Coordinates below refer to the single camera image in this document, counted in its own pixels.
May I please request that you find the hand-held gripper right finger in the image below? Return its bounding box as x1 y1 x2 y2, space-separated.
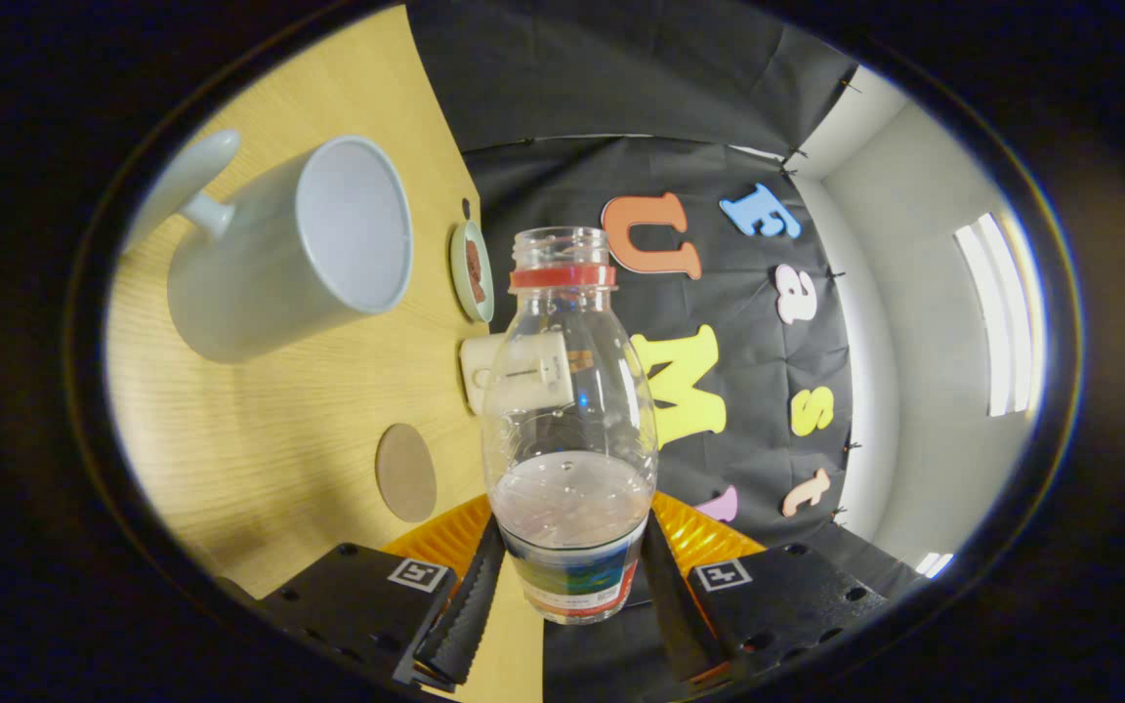
641 491 891 689

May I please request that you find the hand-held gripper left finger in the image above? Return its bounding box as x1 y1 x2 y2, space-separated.
216 493 507 696

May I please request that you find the round brown coaster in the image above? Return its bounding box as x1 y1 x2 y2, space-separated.
375 423 438 523

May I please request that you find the clear plastic juice bottle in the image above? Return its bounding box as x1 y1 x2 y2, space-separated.
480 227 659 626

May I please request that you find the white cup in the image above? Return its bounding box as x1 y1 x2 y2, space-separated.
123 129 415 365

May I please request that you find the white toaster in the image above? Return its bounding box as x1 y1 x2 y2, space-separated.
459 330 578 416

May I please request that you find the wooden table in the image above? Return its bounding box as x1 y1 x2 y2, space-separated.
105 5 544 703

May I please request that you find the small pale green plate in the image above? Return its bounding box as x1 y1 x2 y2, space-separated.
449 220 496 324

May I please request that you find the long ceiling light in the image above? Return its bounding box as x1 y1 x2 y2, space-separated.
953 212 1047 419

